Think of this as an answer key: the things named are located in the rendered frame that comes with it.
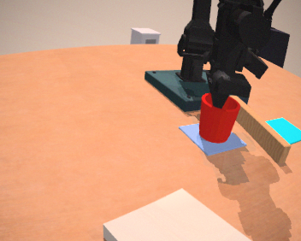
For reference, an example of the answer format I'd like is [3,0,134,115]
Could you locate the light brown wooden plank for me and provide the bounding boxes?
[230,96,292,163]

